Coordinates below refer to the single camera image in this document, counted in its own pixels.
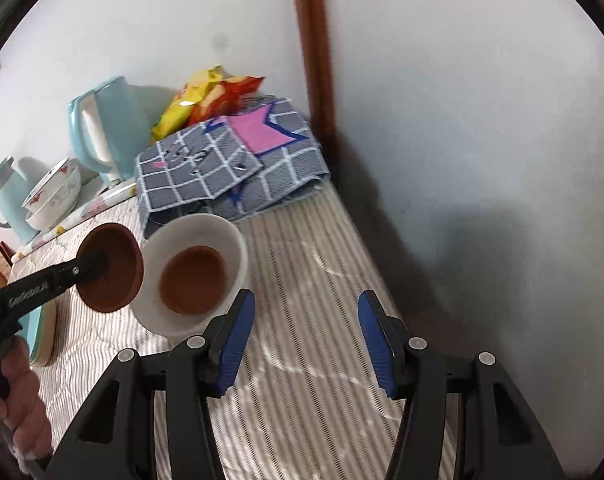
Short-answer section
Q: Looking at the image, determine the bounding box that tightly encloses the light blue thermos jug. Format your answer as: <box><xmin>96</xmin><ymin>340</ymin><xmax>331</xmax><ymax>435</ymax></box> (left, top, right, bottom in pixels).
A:
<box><xmin>0</xmin><ymin>157</ymin><xmax>38</xmax><ymax>243</ymax></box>

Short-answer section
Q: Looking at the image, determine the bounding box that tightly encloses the light blue electric kettle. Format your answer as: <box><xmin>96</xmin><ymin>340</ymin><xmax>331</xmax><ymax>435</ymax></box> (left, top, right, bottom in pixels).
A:
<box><xmin>68</xmin><ymin>76</ymin><xmax>151</xmax><ymax>188</ymax></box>

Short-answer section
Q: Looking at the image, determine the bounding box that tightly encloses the grey checkered cloth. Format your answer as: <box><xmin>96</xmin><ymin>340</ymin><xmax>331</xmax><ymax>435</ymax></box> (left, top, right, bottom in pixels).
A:
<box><xmin>135</xmin><ymin>96</ymin><xmax>330</xmax><ymax>238</ymax></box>

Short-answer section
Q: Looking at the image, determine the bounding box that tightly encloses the patterned white bowl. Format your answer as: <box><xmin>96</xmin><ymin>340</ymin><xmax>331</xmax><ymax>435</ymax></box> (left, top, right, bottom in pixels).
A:
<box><xmin>22</xmin><ymin>156</ymin><xmax>76</xmax><ymax>212</ymax></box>

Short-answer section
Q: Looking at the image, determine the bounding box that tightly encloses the orange snack bag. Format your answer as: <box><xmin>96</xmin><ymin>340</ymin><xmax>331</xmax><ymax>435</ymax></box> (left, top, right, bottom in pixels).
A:
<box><xmin>186</xmin><ymin>76</ymin><xmax>264</xmax><ymax>126</ymax></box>

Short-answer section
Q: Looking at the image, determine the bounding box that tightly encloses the light blue square plate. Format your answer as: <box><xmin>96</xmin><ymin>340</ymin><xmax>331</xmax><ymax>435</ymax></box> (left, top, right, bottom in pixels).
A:
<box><xmin>18</xmin><ymin>307</ymin><xmax>43</xmax><ymax>365</ymax></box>

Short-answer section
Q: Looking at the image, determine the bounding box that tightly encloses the person left hand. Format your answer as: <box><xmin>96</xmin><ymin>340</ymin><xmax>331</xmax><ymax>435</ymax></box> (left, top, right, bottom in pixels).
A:
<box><xmin>0</xmin><ymin>336</ymin><xmax>52</xmax><ymax>458</ymax></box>

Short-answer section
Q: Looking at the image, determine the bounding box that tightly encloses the yellow chips bag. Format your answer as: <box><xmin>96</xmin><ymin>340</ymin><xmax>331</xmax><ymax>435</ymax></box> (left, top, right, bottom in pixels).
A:
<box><xmin>151</xmin><ymin>65</ymin><xmax>224</xmax><ymax>142</ymax></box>

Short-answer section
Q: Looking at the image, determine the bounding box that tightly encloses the green square plate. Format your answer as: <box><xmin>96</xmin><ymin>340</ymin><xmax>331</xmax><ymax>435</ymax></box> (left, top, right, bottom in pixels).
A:
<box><xmin>31</xmin><ymin>301</ymin><xmax>57</xmax><ymax>367</ymax></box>

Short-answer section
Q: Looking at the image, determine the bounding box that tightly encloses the brown small bowl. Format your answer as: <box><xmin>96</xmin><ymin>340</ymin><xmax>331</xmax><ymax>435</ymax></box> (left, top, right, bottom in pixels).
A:
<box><xmin>76</xmin><ymin>222</ymin><xmax>144</xmax><ymax>313</ymax></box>
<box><xmin>159</xmin><ymin>246</ymin><xmax>227</xmax><ymax>315</ymax></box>

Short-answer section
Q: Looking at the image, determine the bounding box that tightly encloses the brown wooden door frame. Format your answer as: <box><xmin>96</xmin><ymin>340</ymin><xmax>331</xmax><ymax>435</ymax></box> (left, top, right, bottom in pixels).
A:
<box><xmin>294</xmin><ymin>0</ymin><xmax>338</xmax><ymax>170</ymax></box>

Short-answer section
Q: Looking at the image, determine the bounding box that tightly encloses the pink square plate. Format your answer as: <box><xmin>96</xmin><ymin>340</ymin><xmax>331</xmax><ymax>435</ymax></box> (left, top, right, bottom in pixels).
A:
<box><xmin>40</xmin><ymin>300</ymin><xmax>57</xmax><ymax>366</ymax></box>

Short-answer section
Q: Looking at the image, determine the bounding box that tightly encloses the fruit pattern mat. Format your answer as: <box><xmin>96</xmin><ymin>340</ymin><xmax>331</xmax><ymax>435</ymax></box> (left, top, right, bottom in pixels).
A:
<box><xmin>11</xmin><ymin>178</ymin><xmax>136</xmax><ymax>263</ymax></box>

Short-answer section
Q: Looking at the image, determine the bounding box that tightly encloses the white ceramic bowl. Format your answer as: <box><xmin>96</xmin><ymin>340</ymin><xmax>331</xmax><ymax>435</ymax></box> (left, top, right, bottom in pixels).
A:
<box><xmin>131</xmin><ymin>214</ymin><xmax>250</xmax><ymax>338</ymax></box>

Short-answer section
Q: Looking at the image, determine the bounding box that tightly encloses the large white bowl bottom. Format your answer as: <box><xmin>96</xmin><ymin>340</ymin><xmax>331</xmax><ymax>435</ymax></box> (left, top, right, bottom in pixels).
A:
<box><xmin>25</xmin><ymin>166</ymin><xmax>82</xmax><ymax>232</ymax></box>

